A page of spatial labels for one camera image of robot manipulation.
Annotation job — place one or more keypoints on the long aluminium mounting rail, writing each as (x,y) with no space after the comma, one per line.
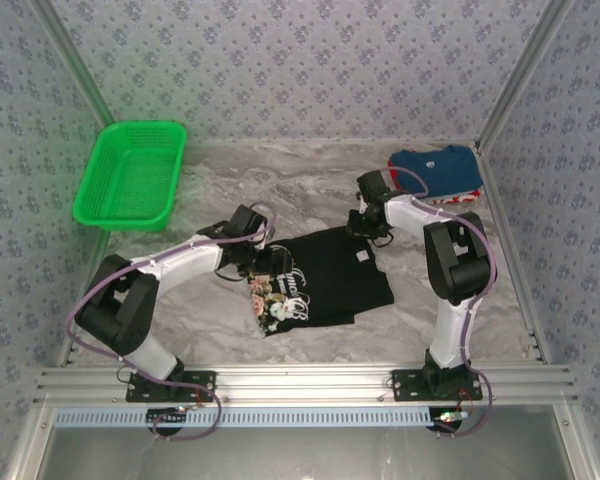
(300,382)

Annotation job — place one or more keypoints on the black printed t-shirt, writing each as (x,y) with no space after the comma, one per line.
(340,290)

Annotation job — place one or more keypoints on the green plastic basket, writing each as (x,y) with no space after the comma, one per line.
(130,180)

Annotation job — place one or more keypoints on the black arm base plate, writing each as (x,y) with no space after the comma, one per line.
(405,385)
(200,385)

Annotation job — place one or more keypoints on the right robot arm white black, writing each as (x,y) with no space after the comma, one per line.
(405,212)

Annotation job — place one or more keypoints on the grey metal lower panel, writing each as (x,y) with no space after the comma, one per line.
(300,455)

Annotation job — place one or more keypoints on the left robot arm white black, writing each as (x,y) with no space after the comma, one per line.
(190,260)

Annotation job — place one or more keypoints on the small black circuit board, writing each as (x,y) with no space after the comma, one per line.
(167,416)
(450,417)

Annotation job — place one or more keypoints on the folded blue t-shirt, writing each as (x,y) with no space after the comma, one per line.
(445,170)

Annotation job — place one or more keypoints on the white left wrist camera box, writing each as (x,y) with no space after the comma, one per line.
(263,242)

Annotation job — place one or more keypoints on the folded red t-shirt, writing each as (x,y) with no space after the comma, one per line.
(472,196)

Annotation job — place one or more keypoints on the aluminium frame post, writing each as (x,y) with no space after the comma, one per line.
(83,75)
(525,75)

